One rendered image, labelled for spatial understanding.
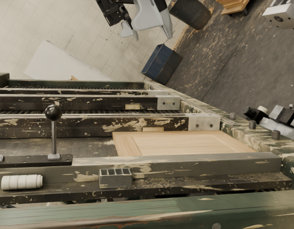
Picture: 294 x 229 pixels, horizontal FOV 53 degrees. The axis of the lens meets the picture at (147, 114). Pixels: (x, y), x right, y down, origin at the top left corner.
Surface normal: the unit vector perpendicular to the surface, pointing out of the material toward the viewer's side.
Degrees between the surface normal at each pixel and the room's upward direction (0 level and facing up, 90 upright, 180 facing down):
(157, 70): 90
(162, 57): 90
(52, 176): 90
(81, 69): 90
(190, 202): 59
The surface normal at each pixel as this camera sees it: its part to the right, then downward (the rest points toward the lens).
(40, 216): 0.04, -0.98
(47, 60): 0.19, 0.22
